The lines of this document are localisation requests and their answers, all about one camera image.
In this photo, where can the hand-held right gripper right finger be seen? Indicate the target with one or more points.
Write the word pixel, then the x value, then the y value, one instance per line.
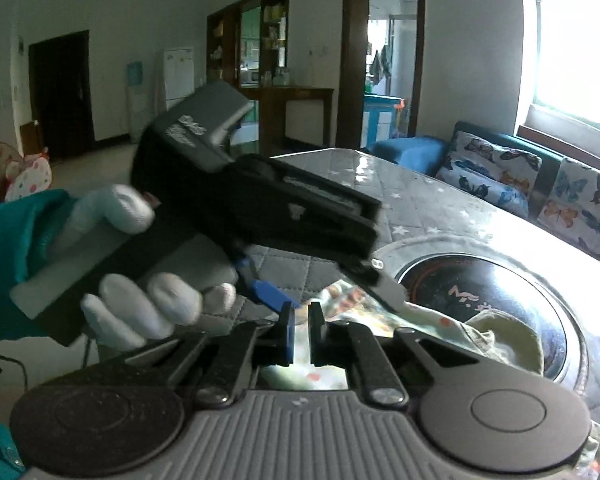
pixel 316 332

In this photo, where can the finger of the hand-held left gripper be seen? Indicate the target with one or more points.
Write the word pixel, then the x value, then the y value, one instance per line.
pixel 270 292
pixel 385 290

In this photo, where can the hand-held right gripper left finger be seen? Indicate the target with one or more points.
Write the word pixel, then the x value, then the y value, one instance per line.
pixel 289 332

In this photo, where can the green printed children's shirt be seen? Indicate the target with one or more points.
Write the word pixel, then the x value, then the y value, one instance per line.
pixel 500 345

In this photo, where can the person's left forearm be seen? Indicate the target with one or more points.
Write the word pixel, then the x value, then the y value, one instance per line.
pixel 10 260

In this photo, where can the hanging clothes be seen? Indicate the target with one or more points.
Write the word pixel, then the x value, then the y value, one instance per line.
pixel 380 62

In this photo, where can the person's left hand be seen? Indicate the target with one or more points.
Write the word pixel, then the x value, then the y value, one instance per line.
pixel 130 310

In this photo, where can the round black hot plate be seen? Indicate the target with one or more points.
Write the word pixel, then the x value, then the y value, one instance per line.
pixel 480 280

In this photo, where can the wooden counter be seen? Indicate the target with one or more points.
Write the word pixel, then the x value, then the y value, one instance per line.
pixel 300 92

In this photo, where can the blue and white cabinet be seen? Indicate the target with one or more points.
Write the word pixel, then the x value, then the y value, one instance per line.
pixel 377 115

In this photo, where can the blue sofa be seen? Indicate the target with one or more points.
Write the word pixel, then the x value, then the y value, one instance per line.
pixel 410 152

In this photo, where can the white refrigerator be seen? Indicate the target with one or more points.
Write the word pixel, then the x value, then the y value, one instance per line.
pixel 177 75

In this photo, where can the water dispenser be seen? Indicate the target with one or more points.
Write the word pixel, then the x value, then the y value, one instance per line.
pixel 137 105

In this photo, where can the wooden display cabinet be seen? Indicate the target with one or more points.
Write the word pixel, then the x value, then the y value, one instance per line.
pixel 272 30

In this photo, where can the large butterfly print cushion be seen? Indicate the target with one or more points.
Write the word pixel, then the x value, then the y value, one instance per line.
pixel 575 205

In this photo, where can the dark wooden door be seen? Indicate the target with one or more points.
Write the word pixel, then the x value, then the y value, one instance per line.
pixel 60 95

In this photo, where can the polka dot cloth toy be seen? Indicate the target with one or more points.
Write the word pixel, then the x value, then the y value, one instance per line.
pixel 27 177

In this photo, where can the window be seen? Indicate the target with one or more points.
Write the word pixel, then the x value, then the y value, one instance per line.
pixel 580 50

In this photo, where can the dark wooden door frame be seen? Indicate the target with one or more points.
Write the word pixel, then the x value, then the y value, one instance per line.
pixel 352 60

